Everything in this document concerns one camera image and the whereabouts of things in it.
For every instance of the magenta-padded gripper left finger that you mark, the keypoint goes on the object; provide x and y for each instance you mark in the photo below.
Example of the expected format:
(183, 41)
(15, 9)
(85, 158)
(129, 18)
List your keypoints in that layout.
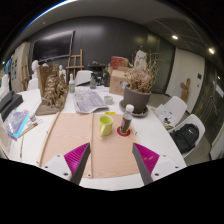
(75, 160)

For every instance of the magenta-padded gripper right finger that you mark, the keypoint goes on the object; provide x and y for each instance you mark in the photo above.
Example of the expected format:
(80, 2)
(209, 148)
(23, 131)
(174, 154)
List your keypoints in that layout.
(148, 160)

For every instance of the dark drink bottle white cap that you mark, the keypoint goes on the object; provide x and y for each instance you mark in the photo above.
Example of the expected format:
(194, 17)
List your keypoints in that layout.
(126, 119)

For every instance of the flat round red coaster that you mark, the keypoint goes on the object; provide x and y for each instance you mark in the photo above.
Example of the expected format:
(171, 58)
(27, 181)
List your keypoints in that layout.
(119, 132)

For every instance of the black backpack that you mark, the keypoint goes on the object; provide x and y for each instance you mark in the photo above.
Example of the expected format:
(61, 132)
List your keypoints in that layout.
(185, 136)

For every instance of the lime green mug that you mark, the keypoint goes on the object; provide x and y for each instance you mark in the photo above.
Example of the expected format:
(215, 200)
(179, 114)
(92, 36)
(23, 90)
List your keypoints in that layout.
(106, 126)

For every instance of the papers on chair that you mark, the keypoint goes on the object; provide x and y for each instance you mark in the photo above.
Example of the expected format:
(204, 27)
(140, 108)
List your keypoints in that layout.
(163, 113)

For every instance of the grey plant saucer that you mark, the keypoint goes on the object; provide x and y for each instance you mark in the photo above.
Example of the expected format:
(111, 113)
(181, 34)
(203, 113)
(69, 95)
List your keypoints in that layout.
(122, 108)

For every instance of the yellow flat tag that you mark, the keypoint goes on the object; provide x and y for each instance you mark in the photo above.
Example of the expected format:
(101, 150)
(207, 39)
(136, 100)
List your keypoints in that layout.
(110, 113)

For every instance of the small glass jar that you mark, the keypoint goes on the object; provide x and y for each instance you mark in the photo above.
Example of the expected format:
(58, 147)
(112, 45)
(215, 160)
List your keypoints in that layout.
(32, 117)

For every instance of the open printed newspaper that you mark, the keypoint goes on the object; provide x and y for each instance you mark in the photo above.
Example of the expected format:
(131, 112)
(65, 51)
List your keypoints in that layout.
(88, 100)

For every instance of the white chair holding backpack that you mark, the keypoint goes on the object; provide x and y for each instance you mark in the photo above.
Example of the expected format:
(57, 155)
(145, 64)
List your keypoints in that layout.
(195, 120)

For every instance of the dried plant in grey pot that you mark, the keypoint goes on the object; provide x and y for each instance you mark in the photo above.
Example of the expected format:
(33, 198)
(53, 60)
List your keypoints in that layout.
(136, 96)

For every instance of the small white tape roll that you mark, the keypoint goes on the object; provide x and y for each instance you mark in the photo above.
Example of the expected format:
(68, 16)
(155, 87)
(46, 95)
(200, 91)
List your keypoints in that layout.
(108, 99)

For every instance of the colourful painted sheet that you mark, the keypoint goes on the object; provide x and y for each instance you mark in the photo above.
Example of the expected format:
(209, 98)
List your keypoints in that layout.
(16, 121)

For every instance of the white spray bottle green label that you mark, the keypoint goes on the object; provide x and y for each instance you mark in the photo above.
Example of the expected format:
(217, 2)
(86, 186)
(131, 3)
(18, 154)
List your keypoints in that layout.
(71, 85)

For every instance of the wooden mannequin figure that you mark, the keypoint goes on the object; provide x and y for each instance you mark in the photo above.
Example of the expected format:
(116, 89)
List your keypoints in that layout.
(185, 90)

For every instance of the grey glass jug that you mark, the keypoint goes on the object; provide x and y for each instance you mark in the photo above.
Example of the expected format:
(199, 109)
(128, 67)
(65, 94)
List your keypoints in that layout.
(93, 82)

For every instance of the cardboard box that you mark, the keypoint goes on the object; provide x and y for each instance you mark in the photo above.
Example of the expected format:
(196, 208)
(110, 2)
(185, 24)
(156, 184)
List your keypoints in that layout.
(117, 82)

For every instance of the black flat box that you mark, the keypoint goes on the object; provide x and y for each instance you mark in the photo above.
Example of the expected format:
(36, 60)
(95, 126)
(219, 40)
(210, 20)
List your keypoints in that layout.
(10, 101)

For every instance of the small white figurine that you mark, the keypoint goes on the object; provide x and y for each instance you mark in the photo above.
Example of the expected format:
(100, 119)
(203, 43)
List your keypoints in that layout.
(61, 71)

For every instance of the wooden easel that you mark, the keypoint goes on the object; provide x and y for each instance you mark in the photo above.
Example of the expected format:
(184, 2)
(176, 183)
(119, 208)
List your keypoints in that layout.
(75, 67)
(25, 73)

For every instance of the white plaster bust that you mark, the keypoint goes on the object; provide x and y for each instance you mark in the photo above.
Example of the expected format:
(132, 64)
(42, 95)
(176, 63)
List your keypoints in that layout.
(35, 66)

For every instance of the white torso statue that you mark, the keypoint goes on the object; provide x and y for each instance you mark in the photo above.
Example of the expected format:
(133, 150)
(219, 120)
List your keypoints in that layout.
(140, 58)

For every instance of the red box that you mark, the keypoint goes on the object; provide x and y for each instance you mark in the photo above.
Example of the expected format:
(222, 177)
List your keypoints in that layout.
(119, 61)

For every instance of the white cabinet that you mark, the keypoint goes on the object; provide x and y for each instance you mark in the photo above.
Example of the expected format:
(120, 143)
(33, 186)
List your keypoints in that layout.
(16, 65)

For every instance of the round recessed ceiling light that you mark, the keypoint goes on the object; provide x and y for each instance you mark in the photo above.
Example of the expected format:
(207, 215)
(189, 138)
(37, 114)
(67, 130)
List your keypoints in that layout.
(175, 37)
(211, 50)

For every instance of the black wall screen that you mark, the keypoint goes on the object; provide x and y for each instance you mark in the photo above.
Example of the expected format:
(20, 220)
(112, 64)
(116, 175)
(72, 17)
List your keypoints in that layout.
(53, 46)

